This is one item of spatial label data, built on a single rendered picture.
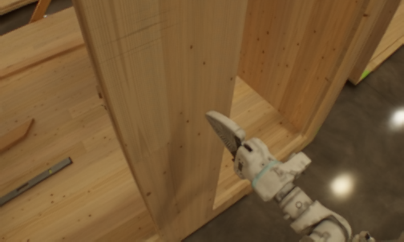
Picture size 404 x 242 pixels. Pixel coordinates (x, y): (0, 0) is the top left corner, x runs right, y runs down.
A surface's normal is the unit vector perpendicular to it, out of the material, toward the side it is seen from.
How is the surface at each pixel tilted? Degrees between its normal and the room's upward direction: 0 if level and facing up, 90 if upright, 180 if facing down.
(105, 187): 0
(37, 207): 0
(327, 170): 0
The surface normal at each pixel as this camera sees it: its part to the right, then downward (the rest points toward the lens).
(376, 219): 0.03, -0.62
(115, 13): 0.60, 0.63
